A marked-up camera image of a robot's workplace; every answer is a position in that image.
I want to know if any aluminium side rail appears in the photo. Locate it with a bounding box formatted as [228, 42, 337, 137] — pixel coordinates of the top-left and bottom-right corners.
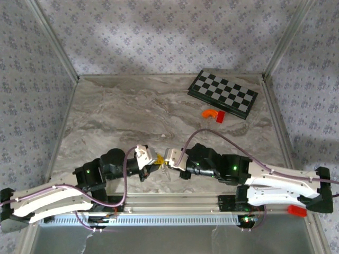
[261, 75, 303, 193]
[39, 78, 80, 194]

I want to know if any short aluminium frame post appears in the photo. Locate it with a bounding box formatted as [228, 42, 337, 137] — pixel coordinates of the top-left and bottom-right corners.
[304, 211, 332, 254]

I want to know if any thin aluminium wall rail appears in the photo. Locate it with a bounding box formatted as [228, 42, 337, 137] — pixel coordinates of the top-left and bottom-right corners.
[78, 73, 265, 79]

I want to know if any slotted white cable duct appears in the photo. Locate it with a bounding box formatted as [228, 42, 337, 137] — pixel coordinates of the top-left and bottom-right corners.
[52, 213, 240, 227]

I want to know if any aluminium frame rail with slots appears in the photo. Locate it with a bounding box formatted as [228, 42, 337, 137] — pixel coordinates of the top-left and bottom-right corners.
[31, 192, 318, 215]

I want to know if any long red plastic block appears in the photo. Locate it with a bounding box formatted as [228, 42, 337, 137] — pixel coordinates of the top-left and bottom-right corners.
[288, 205, 308, 218]

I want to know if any grey metal panel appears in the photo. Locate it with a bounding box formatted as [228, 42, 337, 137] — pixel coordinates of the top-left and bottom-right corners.
[31, 224, 316, 254]

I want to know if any aluminium corner post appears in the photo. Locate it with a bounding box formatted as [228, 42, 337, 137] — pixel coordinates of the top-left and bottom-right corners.
[263, 0, 312, 78]
[25, 0, 81, 82]

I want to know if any black and grey chessboard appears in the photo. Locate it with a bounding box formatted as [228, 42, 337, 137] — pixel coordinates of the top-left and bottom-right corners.
[187, 70, 259, 120]

